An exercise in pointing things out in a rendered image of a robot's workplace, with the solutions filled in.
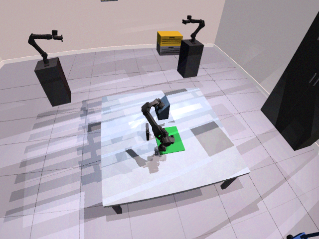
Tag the green circuit board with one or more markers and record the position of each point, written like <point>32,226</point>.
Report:
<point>178,144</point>

